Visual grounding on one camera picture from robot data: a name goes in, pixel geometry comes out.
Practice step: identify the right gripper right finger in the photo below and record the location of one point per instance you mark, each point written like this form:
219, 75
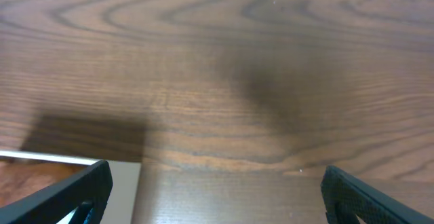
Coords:
349, 200

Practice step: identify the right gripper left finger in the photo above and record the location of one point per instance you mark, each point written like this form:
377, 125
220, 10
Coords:
85, 194

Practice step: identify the white cardboard box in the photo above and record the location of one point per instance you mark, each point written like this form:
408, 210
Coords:
125, 177

